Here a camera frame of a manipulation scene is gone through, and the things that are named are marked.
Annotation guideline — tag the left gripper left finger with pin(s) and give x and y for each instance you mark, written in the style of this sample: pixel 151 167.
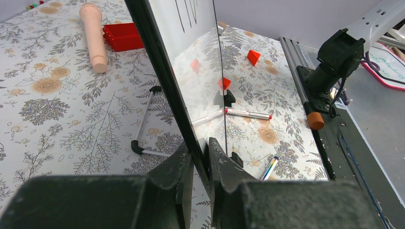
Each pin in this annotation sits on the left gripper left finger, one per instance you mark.
pixel 172 182

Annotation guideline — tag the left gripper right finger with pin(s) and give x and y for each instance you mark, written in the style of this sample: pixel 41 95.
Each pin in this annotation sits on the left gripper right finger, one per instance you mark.
pixel 234 192

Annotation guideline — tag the white whiteboard black frame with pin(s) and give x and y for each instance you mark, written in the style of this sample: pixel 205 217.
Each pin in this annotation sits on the white whiteboard black frame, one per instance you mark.
pixel 182 42

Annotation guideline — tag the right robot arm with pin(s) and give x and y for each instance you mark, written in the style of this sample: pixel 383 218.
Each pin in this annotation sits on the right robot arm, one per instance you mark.
pixel 341 54

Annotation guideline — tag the blue cap whiteboard marker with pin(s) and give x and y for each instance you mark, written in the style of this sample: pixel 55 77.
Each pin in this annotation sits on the blue cap whiteboard marker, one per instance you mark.
pixel 272 165

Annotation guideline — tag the red cap whiteboard marker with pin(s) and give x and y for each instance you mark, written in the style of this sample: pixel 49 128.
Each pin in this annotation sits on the red cap whiteboard marker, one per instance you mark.
pixel 248 114

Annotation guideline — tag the small red block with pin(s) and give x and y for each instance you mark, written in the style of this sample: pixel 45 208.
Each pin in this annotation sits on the small red block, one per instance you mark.
pixel 226 83
pixel 253 57

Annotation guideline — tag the orange cylinder block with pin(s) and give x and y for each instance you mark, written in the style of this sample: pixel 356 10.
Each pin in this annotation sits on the orange cylinder block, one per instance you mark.
pixel 315 121

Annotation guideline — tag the floral patterned table mat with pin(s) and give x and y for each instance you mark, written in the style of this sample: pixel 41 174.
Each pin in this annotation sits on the floral patterned table mat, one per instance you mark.
pixel 76 146

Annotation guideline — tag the red rectangular tray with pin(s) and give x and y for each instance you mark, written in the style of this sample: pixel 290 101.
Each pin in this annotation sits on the red rectangular tray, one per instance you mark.
pixel 122 37

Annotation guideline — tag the pink plastic toy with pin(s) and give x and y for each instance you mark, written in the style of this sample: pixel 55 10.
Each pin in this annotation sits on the pink plastic toy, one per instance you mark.
pixel 91 16

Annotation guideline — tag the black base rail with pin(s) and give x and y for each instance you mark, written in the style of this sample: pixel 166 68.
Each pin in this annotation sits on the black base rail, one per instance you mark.
pixel 345 153

